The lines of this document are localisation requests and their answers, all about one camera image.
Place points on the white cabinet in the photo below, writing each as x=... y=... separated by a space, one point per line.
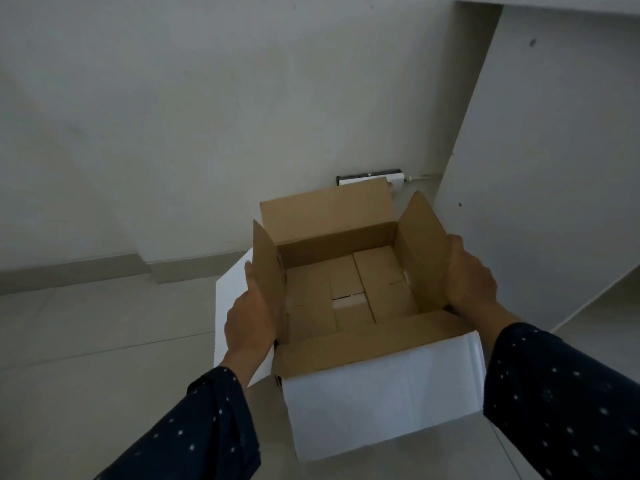
x=545 y=159

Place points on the person's right hand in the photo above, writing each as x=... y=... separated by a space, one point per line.
x=470 y=284

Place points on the white power strip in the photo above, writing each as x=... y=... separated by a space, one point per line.
x=367 y=175

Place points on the person's right forearm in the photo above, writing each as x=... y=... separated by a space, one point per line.
x=560 y=399

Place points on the person's right fingers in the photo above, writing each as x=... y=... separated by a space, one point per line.
x=456 y=250

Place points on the person's left hand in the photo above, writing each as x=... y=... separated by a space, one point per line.
x=249 y=324

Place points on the white cardboard box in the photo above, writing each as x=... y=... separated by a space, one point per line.
x=380 y=399

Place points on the person's left forearm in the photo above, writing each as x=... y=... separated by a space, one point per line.
x=200 y=424

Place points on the grey skirting board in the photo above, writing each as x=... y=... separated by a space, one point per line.
x=100 y=272

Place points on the person's left fingers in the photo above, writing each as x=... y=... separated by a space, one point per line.
x=251 y=279

